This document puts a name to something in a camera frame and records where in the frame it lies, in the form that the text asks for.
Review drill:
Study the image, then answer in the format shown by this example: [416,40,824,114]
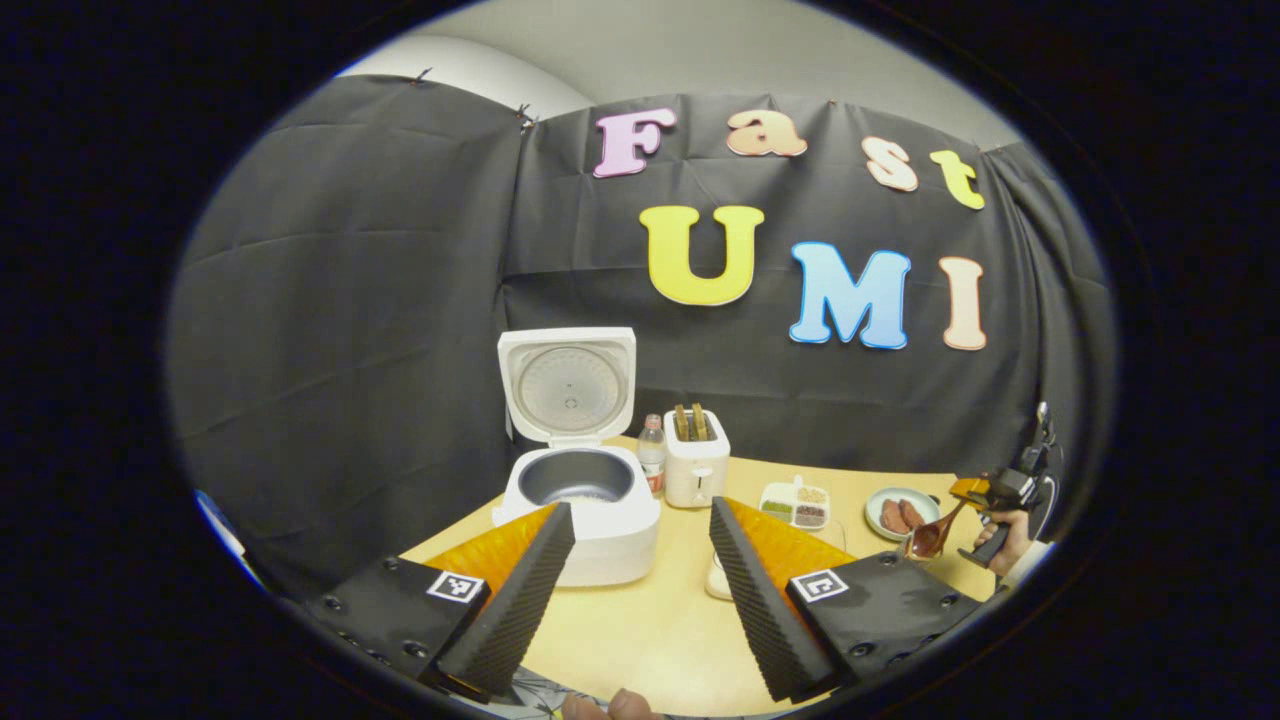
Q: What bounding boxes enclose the white rice cooker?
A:
[491,326,664,589]

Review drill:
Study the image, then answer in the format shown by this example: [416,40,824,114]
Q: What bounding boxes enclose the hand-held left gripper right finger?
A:
[708,497,986,704]

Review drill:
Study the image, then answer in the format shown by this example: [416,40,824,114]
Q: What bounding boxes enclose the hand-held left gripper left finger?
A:
[305,502,578,698]

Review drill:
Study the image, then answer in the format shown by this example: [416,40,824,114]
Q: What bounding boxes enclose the clear box of rice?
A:
[704,518,853,602]

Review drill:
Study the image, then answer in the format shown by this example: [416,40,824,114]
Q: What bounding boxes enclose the clear plastic bottle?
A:
[636,413,669,500]

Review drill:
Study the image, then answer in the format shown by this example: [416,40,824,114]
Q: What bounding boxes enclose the white divided grain dish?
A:
[757,475,832,532]

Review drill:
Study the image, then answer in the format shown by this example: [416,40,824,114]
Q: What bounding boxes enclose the white toaster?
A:
[662,404,733,510]

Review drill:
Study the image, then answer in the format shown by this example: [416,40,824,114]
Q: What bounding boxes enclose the brown wooden spoon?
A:
[902,497,970,564]

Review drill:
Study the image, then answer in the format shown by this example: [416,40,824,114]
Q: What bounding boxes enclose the pale green plate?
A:
[864,486,942,544]

